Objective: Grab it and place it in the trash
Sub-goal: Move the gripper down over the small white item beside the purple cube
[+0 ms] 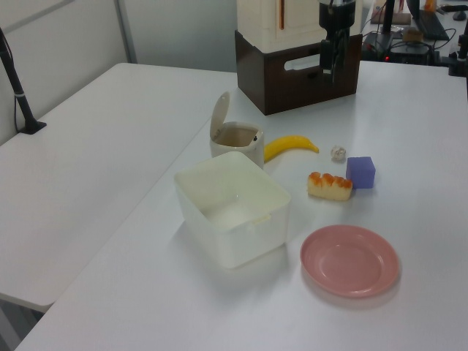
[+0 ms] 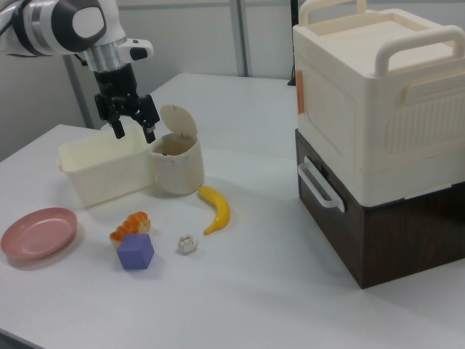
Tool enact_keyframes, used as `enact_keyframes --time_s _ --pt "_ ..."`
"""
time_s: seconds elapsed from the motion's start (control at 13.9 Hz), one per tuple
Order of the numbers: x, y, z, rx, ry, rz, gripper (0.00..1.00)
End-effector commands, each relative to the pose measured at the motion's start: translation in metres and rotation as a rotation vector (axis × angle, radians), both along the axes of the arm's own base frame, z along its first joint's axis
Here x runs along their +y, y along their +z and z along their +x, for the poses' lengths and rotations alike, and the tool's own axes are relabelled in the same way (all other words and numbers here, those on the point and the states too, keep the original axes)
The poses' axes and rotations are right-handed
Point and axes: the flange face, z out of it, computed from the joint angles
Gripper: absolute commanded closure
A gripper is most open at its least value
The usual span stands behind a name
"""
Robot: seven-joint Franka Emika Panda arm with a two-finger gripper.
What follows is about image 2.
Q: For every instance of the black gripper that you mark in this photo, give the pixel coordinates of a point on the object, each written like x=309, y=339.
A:
x=115, y=83

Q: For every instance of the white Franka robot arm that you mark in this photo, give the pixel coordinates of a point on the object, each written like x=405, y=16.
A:
x=54, y=25

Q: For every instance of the small cream trash can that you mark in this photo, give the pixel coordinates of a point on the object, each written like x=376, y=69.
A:
x=178, y=160

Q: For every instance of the cream rectangular plastic bin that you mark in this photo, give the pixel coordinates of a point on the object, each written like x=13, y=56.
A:
x=105, y=163

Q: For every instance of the orange toy croissant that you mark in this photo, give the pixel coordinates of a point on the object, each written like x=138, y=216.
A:
x=132, y=225

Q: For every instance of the yellow toy banana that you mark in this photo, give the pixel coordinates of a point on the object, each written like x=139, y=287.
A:
x=218, y=211

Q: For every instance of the purple cube block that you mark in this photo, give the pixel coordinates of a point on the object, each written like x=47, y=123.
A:
x=136, y=251

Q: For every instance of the crumpled white paper ball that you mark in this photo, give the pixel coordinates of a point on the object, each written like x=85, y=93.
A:
x=187, y=244

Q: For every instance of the pink plastic plate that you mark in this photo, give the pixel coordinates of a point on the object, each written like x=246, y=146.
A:
x=38, y=232

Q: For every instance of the cream plastic storage box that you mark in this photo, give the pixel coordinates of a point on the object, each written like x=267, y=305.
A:
x=381, y=109

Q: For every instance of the dark brown wooden drawer box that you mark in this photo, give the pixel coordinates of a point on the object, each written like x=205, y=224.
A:
x=381, y=236

